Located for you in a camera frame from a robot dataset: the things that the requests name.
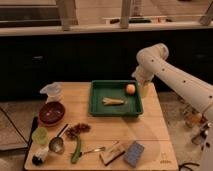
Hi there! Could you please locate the brown pine cone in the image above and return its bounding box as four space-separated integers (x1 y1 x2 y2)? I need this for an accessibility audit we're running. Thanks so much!
65 123 91 139

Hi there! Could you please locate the small green cup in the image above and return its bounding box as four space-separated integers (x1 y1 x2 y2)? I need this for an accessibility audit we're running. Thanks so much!
32 127 48 145

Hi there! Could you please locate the yellow toy banana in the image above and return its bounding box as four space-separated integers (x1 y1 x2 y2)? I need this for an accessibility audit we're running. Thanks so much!
102 97 124 105

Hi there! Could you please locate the green toy chili pepper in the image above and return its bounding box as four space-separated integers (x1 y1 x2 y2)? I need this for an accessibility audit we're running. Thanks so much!
71 136 81 164

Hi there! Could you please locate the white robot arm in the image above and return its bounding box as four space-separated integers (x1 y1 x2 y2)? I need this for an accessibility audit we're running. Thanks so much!
132 43 213 171

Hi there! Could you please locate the orange toy fruit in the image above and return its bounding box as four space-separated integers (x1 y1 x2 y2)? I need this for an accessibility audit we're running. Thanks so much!
126 84 136 95

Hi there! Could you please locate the black cable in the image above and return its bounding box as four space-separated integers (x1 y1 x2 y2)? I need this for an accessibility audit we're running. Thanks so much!
178 162 201 171

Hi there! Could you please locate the blue sponge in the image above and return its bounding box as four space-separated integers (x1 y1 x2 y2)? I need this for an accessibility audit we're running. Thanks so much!
124 141 144 167

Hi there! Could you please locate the metal measuring scoop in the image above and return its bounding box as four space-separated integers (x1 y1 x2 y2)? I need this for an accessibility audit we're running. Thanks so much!
49 125 68 154

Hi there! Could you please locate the dark red bowl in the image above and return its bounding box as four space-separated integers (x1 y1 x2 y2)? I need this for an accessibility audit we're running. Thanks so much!
39 101 65 126

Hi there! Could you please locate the green plastic tray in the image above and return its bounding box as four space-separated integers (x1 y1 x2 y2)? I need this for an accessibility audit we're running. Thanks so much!
89 80 143 117

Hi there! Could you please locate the wooden block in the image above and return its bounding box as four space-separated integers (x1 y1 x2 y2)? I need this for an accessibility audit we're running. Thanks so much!
99 143 125 166

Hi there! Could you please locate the clear measuring cup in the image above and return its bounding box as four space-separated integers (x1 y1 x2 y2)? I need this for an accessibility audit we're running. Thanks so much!
40 82 62 102

